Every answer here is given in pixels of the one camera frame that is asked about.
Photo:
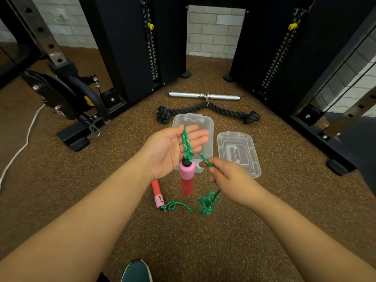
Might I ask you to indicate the person's right thumb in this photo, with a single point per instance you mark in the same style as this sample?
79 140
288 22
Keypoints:
205 164

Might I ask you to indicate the clear plastic box lid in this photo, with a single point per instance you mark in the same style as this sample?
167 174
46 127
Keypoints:
238 151

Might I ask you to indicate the white wall socket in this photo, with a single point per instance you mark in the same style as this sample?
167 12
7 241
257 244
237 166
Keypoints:
61 14

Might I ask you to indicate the person's left thumb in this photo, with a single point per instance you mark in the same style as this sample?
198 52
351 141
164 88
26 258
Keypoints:
191 129

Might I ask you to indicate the teal shoe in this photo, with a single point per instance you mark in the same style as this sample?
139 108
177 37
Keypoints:
136 273

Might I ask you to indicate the person's left middle finger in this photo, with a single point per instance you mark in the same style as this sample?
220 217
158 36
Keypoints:
200 143

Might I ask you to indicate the clear plastic storage box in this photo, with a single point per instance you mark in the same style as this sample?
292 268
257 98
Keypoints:
205 123

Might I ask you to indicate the person's left hand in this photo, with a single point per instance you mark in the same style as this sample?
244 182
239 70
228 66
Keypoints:
164 152

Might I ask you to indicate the steel upright with holes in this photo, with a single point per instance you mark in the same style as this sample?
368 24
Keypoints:
38 29

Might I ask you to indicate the yellow weight selector pin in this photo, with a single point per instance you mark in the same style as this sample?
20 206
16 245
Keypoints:
150 26
293 26

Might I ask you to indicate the black weight stack tower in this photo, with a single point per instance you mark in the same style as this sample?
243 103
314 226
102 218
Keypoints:
264 46
123 46

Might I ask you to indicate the person's right forearm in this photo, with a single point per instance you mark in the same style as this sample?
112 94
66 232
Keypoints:
308 237

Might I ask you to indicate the person's right hand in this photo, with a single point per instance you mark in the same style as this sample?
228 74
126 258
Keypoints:
235 182

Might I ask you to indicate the black rack base frame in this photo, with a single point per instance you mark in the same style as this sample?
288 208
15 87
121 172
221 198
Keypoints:
79 135

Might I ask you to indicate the black angled rack frame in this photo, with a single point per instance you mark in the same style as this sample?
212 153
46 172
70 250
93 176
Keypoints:
317 129

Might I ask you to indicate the person's left forearm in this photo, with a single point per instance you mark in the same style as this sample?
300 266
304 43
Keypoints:
76 226

